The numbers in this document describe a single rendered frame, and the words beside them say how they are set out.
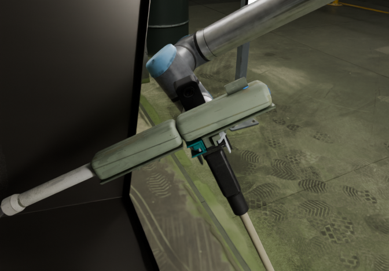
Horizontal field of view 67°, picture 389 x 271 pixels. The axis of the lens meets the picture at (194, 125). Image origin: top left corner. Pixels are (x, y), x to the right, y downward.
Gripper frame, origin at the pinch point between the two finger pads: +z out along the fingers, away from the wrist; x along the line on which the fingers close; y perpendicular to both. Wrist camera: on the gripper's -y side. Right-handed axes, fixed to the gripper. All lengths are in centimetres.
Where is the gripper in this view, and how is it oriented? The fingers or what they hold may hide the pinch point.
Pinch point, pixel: (206, 139)
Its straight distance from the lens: 48.4
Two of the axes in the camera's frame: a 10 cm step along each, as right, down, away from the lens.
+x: -9.2, 4.0, 0.6
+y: 4.0, 8.7, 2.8
